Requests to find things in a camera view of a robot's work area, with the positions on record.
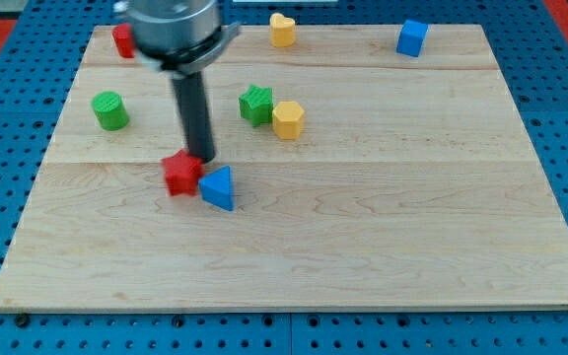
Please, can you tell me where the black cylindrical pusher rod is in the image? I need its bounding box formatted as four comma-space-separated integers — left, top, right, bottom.
172, 72, 215, 163

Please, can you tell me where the red star block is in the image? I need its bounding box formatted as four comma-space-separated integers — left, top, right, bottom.
161, 150, 204, 196

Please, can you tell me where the blue triangle block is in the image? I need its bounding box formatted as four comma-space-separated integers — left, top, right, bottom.
198, 166, 234, 211

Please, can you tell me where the red block behind arm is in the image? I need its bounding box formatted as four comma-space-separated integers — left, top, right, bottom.
111, 23, 134, 58

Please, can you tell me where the blue cube block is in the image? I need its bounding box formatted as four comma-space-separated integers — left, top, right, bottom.
396, 20, 429, 57

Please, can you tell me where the green star block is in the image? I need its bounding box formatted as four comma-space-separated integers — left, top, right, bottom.
239, 84, 273, 127

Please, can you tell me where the yellow hexagon block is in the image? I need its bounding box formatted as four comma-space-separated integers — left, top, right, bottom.
272, 101, 305, 140

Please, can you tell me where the green cylinder block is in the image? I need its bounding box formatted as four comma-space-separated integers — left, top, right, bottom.
91, 91, 129, 131

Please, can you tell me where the yellow heart block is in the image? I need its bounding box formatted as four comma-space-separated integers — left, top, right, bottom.
269, 13, 296, 47

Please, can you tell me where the wooden board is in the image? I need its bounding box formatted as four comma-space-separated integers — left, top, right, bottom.
0, 25, 568, 314

